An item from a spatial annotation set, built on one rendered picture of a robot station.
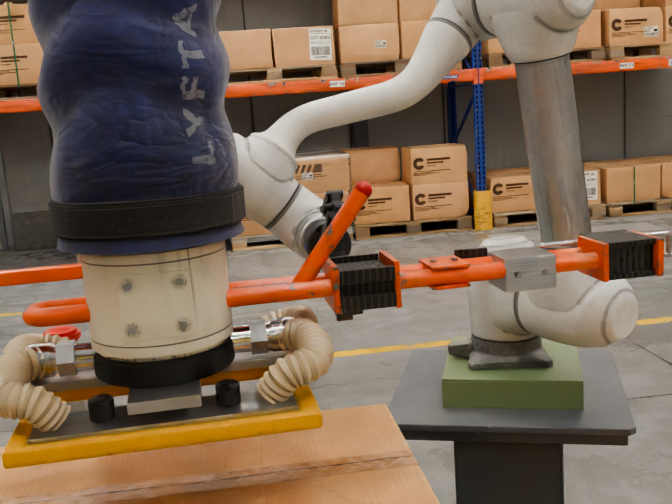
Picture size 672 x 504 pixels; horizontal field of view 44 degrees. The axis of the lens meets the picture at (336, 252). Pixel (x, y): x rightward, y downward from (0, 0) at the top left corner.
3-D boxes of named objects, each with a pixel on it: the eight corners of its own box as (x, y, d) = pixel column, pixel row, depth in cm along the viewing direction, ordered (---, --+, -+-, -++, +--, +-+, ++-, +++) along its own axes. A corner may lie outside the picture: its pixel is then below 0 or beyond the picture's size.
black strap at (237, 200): (36, 249, 86) (31, 210, 85) (67, 219, 109) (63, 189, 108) (253, 229, 90) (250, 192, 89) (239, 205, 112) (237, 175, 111)
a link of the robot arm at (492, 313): (505, 316, 198) (502, 226, 193) (565, 332, 183) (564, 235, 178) (454, 331, 189) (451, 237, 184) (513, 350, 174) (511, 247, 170)
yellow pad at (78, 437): (2, 471, 86) (-5, 426, 85) (20, 434, 96) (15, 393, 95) (324, 429, 92) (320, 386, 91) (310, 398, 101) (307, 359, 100)
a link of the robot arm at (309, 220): (348, 259, 146) (354, 265, 140) (297, 265, 144) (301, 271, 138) (344, 208, 144) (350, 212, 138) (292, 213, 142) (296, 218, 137)
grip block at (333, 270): (336, 316, 100) (333, 268, 99) (323, 298, 109) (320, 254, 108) (404, 309, 101) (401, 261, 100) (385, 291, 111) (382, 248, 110)
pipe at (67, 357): (1, 431, 87) (-6, 380, 86) (41, 361, 112) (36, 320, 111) (318, 392, 93) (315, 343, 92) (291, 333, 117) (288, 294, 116)
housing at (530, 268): (506, 294, 105) (505, 259, 104) (487, 283, 111) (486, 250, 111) (558, 288, 106) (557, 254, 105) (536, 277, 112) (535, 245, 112)
